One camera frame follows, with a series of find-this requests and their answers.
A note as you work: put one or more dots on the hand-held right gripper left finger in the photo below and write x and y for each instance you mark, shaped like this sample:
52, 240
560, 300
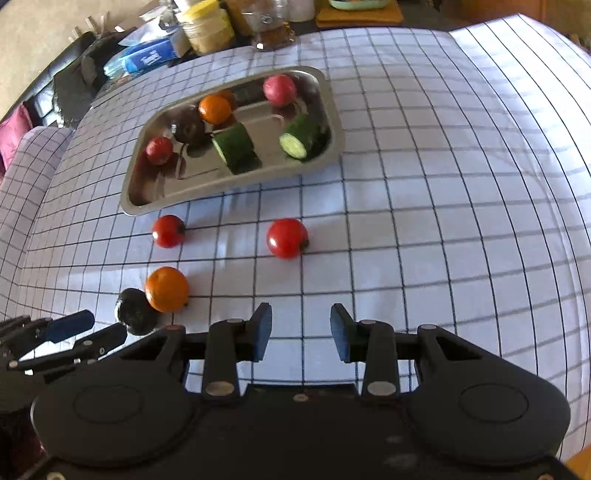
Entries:
261, 332

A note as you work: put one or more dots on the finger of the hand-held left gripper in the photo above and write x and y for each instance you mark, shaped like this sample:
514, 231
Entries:
69, 325
99, 341

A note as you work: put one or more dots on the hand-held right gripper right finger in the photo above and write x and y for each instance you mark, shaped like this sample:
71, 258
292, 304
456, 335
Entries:
341, 332

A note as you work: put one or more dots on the dark brown water chestnut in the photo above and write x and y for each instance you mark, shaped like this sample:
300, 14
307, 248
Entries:
134, 314
188, 131

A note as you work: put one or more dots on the orange tangerine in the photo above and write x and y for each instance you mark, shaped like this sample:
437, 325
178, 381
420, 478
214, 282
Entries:
166, 288
214, 109

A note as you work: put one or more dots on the red cherry tomato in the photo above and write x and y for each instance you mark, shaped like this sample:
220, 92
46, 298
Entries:
168, 230
286, 237

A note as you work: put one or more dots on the stainless steel tray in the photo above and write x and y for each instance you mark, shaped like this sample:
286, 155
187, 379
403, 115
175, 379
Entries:
194, 184

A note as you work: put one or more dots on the green cucumber piece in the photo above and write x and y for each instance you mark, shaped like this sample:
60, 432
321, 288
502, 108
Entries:
235, 148
302, 137

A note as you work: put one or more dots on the red radish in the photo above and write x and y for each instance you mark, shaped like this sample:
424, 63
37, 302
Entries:
279, 90
159, 150

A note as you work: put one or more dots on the white checkered tablecloth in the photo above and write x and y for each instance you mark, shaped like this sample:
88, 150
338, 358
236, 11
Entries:
438, 184

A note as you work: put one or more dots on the pink cushion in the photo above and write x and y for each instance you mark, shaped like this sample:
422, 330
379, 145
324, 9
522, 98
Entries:
11, 134

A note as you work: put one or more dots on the black leather sofa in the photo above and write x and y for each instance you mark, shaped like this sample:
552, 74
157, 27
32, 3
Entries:
37, 97

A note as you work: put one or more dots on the light blue face mask pack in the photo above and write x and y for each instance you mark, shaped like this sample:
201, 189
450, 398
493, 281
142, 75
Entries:
115, 68

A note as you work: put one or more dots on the dark jacket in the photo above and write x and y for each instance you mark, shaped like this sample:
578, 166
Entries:
87, 64

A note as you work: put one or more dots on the blue tissue box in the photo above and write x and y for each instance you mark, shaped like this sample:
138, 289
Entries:
150, 55

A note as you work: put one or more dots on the glass cup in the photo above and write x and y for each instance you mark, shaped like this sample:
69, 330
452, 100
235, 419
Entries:
272, 27

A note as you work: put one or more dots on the yellow-lid jar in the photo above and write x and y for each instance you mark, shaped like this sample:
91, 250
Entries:
207, 27

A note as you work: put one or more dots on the orange place mat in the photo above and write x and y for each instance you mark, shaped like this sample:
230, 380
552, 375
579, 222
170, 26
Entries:
360, 17

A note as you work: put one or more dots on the white purple bottle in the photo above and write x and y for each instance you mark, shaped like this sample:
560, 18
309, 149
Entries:
301, 9

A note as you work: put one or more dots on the green plate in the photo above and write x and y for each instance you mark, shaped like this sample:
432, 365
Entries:
358, 3

